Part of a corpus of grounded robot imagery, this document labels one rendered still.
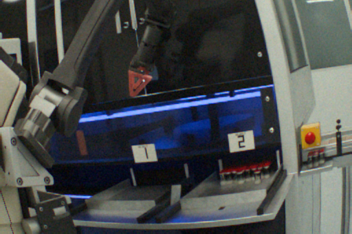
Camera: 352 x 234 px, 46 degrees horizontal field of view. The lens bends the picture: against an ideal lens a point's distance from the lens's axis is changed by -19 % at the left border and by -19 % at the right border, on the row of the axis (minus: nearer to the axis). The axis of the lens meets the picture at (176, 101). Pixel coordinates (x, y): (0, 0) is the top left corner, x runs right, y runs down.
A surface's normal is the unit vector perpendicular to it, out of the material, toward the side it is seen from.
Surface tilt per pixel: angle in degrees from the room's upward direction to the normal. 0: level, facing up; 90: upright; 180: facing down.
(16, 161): 90
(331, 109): 90
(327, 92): 90
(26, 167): 90
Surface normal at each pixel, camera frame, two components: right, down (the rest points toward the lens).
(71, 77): -0.07, -0.22
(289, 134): -0.37, 0.11
